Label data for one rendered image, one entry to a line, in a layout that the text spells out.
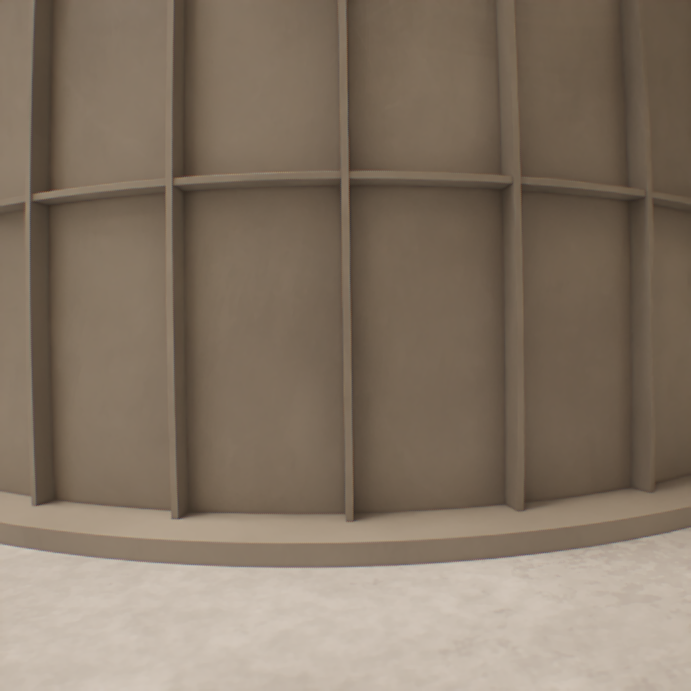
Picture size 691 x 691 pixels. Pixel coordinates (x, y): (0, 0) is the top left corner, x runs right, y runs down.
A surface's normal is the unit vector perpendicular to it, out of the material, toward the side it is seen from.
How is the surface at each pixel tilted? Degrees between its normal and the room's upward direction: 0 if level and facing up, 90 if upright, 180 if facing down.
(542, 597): 0
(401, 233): 90
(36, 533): 90
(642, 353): 90
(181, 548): 90
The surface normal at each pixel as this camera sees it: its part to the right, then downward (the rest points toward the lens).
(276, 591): -0.01, -1.00
